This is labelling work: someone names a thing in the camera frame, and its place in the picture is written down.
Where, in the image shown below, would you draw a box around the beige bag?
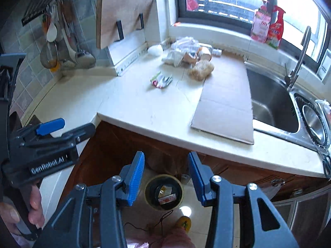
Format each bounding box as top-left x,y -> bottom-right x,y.
188,60 -> 214,81

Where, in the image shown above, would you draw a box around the green white snack wrapper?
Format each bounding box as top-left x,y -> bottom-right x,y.
150,71 -> 173,89

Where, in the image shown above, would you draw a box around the round trash bin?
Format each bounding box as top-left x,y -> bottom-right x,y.
144,174 -> 184,211

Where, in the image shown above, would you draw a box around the pink dish soap bottle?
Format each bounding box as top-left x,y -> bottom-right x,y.
250,0 -> 272,43

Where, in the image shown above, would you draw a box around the red spray cleaner bottle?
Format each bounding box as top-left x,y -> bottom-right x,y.
266,5 -> 285,49

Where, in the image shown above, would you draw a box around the flat brown cardboard sheet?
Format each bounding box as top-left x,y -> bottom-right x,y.
191,51 -> 254,145

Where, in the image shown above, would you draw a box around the stainless steel sink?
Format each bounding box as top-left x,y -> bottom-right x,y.
244,62 -> 330,151

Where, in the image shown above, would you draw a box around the person's left hand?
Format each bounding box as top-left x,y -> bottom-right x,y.
1,184 -> 45,235

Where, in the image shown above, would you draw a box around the steel kitchen faucet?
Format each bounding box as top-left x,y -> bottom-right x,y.
284,25 -> 313,91

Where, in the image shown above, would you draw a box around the white crumpled plastic bag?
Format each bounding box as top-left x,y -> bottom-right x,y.
148,44 -> 163,57

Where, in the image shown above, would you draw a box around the steel hanging ladle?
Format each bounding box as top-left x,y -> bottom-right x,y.
60,12 -> 97,68

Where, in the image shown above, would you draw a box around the crumpled white paper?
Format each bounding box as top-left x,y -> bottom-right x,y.
162,50 -> 185,67

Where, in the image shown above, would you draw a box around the black scissors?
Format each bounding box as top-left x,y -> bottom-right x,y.
318,147 -> 331,180

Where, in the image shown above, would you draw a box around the white hanging spoon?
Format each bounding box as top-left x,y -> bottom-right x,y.
47,5 -> 57,43

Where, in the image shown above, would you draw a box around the clear plastic bottle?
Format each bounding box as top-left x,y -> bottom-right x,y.
205,45 -> 222,57

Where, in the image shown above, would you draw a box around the wooden cutting board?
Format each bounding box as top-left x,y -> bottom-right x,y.
96,0 -> 153,49

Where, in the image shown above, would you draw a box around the orange white paper cup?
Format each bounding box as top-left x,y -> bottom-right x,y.
198,46 -> 211,61

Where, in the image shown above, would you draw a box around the hanging mesh strainer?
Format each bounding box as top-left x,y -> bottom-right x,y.
40,42 -> 59,72

